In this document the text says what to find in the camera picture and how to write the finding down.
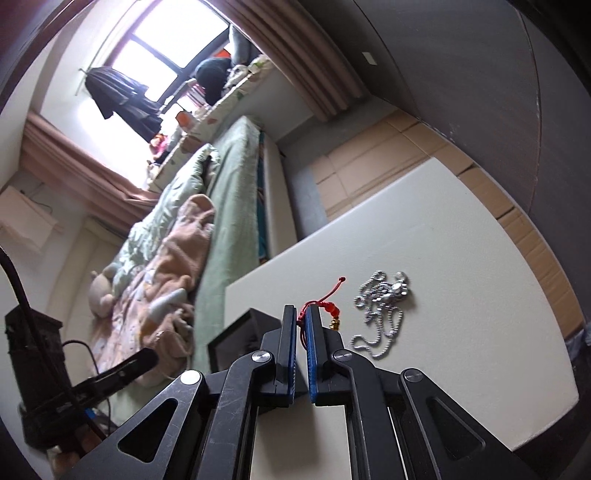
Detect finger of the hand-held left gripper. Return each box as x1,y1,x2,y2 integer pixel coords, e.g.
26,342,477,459
85,347,158,394

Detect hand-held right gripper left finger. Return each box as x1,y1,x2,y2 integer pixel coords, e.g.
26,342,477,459
60,305,298,480

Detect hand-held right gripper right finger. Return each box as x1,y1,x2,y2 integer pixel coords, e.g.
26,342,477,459
305,305,541,480

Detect red cord charm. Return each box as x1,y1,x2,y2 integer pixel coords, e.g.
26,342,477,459
299,276,348,332

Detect black jewelry box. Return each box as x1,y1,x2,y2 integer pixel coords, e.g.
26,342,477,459
207,308,284,376

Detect silver ball chain necklace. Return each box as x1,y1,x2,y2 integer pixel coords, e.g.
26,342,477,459
349,271,411,363

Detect person's left hand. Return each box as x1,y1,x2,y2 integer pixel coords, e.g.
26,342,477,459
48,422,105,469

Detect beige plush toy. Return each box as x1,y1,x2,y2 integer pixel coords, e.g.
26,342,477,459
88,264,122,319

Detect cream padded headboard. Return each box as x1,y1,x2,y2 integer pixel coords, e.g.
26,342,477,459
46,217,131,324

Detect pink fleece blanket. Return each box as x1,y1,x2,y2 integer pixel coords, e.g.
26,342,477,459
90,194,218,389

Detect bed with green sheet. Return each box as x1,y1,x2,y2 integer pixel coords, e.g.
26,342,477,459
110,115,301,416

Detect white low table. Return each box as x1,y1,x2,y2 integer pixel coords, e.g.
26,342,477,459
225,156,580,480

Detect light green duvet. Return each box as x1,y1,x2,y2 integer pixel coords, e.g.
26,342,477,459
111,144,221,297

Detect pink curtain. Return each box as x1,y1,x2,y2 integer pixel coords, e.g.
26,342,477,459
21,113,161,237
225,0,371,123

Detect cardboard floor sheets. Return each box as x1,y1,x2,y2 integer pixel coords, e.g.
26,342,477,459
311,108,585,339

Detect printed window seat cushion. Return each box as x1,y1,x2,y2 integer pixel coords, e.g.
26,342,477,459
148,54,279,193

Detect hanging dark clothes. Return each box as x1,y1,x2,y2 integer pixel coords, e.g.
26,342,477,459
83,66,163,144

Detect dark clothes pile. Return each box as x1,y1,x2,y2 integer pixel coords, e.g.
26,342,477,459
194,56,234,105

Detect dark grey wardrobe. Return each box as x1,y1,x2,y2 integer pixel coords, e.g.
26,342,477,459
295,0,591,334

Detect grey pillow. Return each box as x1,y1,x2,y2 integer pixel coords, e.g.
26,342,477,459
228,25,260,66

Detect window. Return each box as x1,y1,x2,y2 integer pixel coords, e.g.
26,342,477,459
41,0,232,140

